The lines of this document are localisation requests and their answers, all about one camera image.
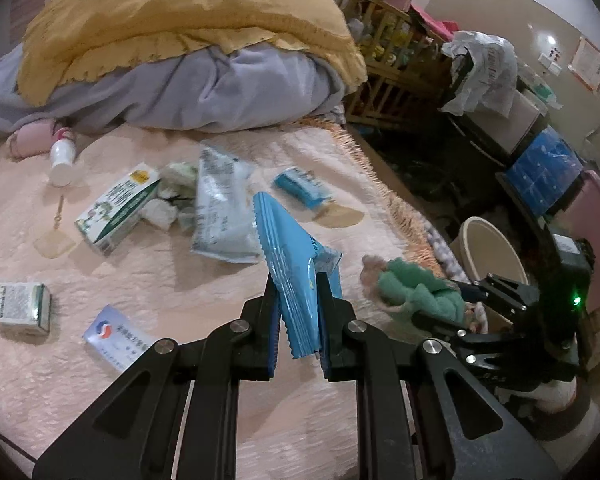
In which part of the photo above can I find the green cloth rag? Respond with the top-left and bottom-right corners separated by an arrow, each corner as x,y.
360,255 -> 466,324

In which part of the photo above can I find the white blue medicine box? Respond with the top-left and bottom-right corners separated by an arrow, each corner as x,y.
83,304 -> 156,372

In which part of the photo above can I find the green white medicine box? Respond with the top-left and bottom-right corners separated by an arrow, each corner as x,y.
0,282 -> 52,335

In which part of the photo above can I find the blue foil wrapper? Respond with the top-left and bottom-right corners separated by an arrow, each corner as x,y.
253,192 -> 342,359

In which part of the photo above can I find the green white milk carton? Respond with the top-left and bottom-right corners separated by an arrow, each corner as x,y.
74,162 -> 160,257

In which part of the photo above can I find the white tissue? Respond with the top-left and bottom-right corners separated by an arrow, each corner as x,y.
140,162 -> 198,233

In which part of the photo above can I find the beige trash bin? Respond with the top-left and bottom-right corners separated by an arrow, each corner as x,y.
458,216 -> 530,334

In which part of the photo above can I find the pink storage bin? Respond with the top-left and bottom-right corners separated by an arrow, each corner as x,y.
562,170 -> 600,313

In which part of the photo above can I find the blue plastic wrapped pack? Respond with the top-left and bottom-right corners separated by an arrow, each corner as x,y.
505,126 -> 583,217

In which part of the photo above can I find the grey white plastic package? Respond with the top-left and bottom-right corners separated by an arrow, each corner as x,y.
192,144 -> 261,264

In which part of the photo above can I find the white plastic bag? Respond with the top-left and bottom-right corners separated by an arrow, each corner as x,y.
441,30 -> 518,118

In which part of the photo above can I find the small blue tissue pack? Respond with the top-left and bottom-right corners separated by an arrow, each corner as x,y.
273,167 -> 332,210

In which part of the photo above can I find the wooden baby crib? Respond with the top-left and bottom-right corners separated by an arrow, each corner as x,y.
335,0 -> 452,128

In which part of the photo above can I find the white plastic bottle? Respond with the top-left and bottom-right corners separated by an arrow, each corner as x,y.
48,139 -> 76,188

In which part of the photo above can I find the pink cloth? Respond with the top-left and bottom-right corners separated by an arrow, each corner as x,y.
7,118 -> 76,159

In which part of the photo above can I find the lavender grey duvet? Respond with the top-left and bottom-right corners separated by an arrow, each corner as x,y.
0,44 -> 346,138

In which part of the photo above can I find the yellow blanket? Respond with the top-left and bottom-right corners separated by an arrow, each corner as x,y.
17,0 -> 367,106

